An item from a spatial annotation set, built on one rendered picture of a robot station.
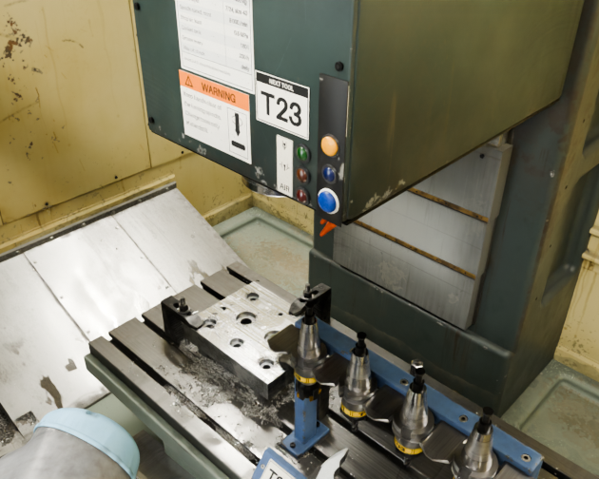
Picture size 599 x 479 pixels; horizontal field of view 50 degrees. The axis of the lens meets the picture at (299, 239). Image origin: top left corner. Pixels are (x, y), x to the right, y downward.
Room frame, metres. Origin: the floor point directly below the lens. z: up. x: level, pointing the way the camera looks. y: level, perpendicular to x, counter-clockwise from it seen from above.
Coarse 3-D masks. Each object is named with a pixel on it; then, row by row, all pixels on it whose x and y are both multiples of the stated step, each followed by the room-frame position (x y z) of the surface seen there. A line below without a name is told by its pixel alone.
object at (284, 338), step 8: (288, 328) 0.90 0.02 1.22; (296, 328) 0.90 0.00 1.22; (272, 336) 0.87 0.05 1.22; (280, 336) 0.87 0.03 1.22; (288, 336) 0.87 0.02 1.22; (296, 336) 0.87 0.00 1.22; (272, 344) 0.85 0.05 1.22; (280, 344) 0.85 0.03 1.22; (288, 344) 0.85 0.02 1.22; (280, 352) 0.83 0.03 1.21; (288, 352) 0.83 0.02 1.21
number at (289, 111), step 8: (280, 96) 0.80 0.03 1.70; (288, 96) 0.79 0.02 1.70; (280, 104) 0.80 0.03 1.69; (288, 104) 0.79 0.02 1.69; (296, 104) 0.78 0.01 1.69; (304, 104) 0.77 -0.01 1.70; (280, 112) 0.80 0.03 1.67; (288, 112) 0.79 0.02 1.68; (296, 112) 0.78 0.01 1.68; (304, 112) 0.77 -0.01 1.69; (280, 120) 0.80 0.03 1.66; (288, 120) 0.79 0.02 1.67; (296, 120) 0.78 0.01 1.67; (296, 128) 0.78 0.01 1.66
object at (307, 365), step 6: (294, 348) 0.83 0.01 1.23; (324, 348) 0.83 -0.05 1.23; (294, 354) 0.82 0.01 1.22; (324, 354) 0.82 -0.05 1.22; (294, 360) 0.81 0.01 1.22; (300, 360) 0.81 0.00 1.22; (306, 360) 0.80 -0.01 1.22; (312, 360) 0.80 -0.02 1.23; (318, 360) 0.80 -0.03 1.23; (324, 360) 0.81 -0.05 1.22; (294, 366) 0.81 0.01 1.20; (300, 366) 0.81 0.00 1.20; (306, 366) 0.80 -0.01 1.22; (312, 366) 0.80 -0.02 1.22; (306, 372) 0.80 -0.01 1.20
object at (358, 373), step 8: (352, 352) 0.75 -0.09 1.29; (352, 360) 0.75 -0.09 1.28; (360, 360) 0.74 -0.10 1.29; (368, 360) 0.75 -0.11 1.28; (352, 368) 0.74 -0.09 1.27; (360, 368) 0.74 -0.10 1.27; (368, 368) 0.74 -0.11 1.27; (352, 376) 0.74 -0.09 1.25; (360, 376) 0.74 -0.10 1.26; (368, 376) 0.74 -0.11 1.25; (352, 384) 0.74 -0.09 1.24; (360, 384) 0.73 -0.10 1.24; (368, 384) 0.74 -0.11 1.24; (360, 392) 0.73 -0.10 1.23
